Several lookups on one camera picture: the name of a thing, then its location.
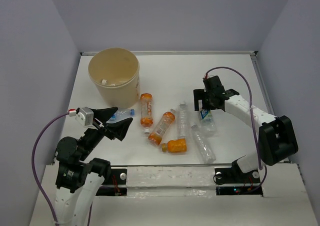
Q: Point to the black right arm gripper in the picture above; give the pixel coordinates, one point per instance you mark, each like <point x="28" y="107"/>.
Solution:
<point x="200" y="93"/>

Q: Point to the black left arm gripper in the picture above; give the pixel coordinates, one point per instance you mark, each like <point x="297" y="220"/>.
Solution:
<point x="119" y="128"/>

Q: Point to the clear bottle blue green label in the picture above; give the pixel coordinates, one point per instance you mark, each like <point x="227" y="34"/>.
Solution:
<point x="207" y="122"/>

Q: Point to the orange bottle with white cap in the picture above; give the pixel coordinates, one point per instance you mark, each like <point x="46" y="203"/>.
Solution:
<point x="146" y="116"/>

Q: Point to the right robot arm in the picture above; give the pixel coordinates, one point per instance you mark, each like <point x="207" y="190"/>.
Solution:
<point x="275" y="136"/>

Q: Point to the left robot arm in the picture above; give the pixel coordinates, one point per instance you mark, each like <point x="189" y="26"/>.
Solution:
<point x="78" y="181"/>

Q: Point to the clear bottle inside bin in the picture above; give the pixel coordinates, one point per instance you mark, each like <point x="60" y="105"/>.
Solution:
<point x="113" y="82"/>

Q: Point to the beige plastic bin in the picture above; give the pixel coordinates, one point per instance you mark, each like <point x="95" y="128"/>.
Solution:
<point x="116" y="63"/>

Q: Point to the clear bottle blue cap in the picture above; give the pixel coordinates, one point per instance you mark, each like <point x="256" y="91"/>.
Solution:
<point x="122" y="114"/>

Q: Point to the clear crushed plastic bottle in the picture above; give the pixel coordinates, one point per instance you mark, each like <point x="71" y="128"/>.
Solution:
<point x="182" y="121"/>

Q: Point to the tall orange juice bottle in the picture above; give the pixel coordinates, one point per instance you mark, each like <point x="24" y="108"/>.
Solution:
<point x="167" y="119"/>

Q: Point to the short orange bottle yellow cap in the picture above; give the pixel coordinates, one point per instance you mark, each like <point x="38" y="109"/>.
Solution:
<point x="175" y="146"/>

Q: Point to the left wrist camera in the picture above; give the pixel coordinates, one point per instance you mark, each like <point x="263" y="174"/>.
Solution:
<point x="84" y="116"/>

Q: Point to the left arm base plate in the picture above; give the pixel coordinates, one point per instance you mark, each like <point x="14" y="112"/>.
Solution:
<point x="115" y="185"/>

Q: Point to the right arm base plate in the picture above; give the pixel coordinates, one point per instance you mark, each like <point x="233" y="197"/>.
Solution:
<point x="243" y="184"/>

